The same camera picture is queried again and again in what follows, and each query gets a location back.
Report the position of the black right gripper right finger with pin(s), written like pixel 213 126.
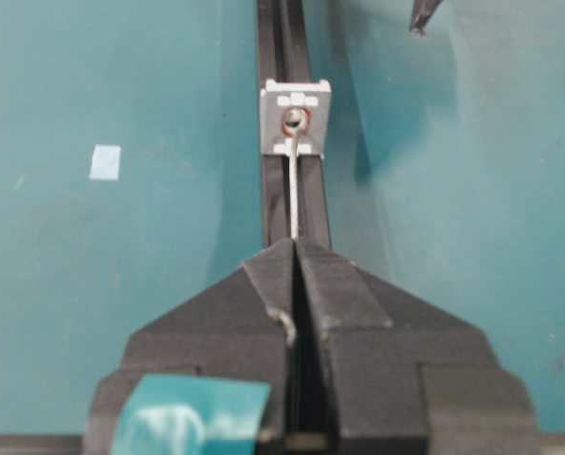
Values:
pixel 403 376

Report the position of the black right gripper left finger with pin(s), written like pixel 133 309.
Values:
pixel 240 328

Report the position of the black left arm gripper tip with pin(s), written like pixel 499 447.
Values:
pixel 421 13

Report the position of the grey block with hole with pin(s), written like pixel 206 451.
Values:
pixel 294 111

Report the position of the teal tape on gripper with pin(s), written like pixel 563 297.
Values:
pixel 170 413

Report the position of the light blue tape patch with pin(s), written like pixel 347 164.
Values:
pixel 105 162

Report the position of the black aluminium rail centre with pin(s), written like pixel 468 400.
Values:
pixel 293 194

